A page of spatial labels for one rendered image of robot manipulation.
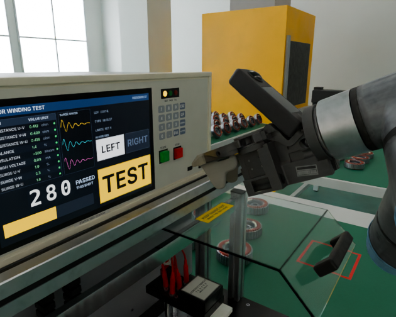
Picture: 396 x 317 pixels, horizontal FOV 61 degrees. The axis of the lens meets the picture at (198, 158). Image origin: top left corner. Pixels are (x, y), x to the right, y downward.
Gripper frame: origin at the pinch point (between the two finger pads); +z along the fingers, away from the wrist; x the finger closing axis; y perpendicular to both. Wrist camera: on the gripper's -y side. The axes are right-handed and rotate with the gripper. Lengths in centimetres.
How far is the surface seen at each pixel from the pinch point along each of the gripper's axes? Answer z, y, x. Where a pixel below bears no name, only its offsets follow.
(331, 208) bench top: 18, 40, 98
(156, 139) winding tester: 5.5, -5.3, -1.6
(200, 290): 12.5, 23.8, 2.7
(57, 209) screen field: 7.8, -0.1, -20.4
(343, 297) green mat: 2, 47, 40
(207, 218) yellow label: 6.0, 10.9, 4.4
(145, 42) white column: 231, -153, 277
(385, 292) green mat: -5, 51, 49
